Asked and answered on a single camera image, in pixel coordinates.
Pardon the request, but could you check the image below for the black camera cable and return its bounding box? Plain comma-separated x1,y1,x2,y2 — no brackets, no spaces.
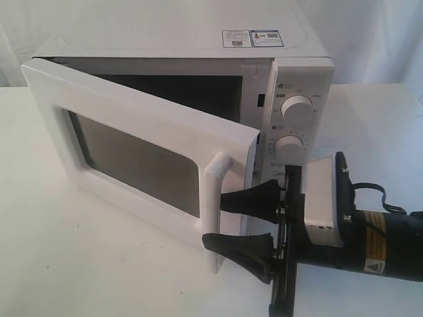
350,182,409,215

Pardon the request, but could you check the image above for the white control knob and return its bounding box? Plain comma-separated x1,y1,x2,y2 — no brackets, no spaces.
280,95,315,127
274,135,305,166

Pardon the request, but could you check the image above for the white microwave door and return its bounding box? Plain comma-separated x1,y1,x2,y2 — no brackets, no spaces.
20,58,260,275

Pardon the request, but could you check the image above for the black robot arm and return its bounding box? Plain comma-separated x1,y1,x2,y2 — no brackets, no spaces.
202,152,422,316

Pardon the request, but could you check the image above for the white microwave oven body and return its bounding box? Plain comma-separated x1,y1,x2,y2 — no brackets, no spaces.
31,1,334,180

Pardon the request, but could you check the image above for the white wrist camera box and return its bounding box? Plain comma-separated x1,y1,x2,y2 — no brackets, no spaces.
304,156,343,248

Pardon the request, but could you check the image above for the lower white control knob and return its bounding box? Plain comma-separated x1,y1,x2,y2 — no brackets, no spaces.
274,135,305,166

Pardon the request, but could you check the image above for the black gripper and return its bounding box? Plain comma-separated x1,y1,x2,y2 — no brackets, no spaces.
202,166,340,316

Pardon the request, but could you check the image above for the upper white control knob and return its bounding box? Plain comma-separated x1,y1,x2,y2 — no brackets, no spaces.
280,95,315,127

